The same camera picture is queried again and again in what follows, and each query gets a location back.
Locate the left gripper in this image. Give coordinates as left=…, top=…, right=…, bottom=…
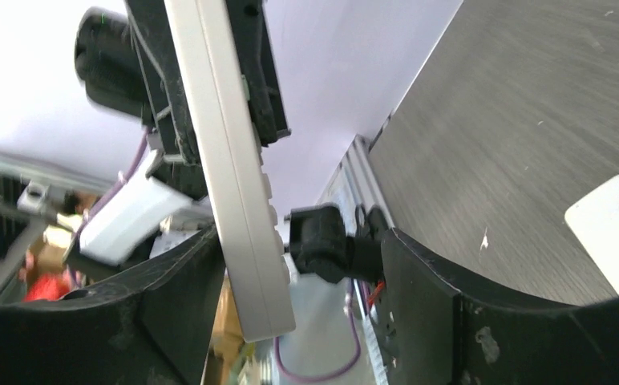
left=74, top=0, right=290, bottom=201

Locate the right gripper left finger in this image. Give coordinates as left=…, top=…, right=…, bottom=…
left=0, top=227, right=225, bottom=384

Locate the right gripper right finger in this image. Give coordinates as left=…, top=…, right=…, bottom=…
left=381, top=229, right=619, bottom=384

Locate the white air conditioner remote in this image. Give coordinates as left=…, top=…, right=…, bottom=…
left=165, top=0, right=296, bottom=342

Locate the white remote with red keypad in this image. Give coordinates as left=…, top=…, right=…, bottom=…
left=564, top=175, right=619, bottom=294

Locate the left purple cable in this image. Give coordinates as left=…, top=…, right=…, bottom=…
left=75, top=130, right=364, bottom=385

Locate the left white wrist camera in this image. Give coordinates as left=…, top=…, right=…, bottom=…
left=79, top=150, right=192, bottom=265

